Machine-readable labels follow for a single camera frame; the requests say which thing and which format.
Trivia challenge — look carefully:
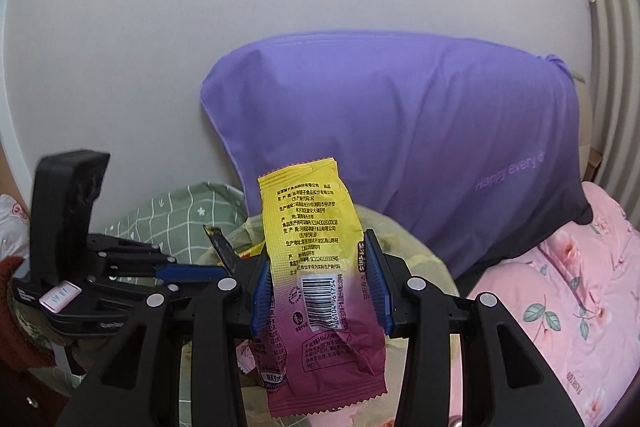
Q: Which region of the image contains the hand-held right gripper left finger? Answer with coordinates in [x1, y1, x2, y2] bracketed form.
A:
[55, 252, 275, 427]

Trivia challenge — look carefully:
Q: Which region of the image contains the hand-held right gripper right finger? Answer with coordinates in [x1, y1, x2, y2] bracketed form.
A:
[364, 228, 586, 427]

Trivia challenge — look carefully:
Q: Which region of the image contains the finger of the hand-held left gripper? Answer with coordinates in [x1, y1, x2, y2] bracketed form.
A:
[50, 262, 228, 348]
[87, 233, 178, 277]

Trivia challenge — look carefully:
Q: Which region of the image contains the yellow plastic bag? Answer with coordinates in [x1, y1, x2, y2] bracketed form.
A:
[192, 204, 463, 427]

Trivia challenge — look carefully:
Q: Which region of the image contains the yellow magenta snack packet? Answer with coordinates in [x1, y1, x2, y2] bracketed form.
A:
[257, 157, 390, 419]

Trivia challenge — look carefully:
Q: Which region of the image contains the white plastic bag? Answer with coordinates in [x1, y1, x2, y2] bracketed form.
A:
[0, 194, 33, 258]

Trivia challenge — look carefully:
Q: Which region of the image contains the green checkered bed sheet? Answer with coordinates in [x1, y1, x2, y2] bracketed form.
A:
[50, 182, 251, 427]

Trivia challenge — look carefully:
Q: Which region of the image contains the purple pillow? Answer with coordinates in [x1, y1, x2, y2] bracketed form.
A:
[200, 32, 593, 280]

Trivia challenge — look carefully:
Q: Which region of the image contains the dark red garment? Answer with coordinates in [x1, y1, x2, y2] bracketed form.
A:
[0, 354, 76, 427]

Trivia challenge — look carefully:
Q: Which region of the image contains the pink floral quilt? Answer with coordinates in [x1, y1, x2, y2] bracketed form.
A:
[450, 181, 640, 427]

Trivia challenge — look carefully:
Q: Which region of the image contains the white curtain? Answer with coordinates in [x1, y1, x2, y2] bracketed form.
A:
[560, 0, 640, 218]

